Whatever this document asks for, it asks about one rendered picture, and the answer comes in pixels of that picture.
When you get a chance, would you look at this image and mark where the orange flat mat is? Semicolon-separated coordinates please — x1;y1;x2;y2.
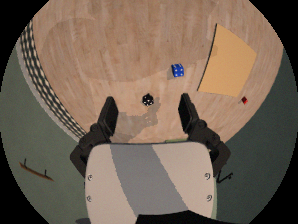
197;23;257;97

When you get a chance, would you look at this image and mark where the red die with white pips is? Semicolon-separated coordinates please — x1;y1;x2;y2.
241;96;248;105

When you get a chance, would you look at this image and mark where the blue die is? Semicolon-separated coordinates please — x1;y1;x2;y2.
171;64;184;77

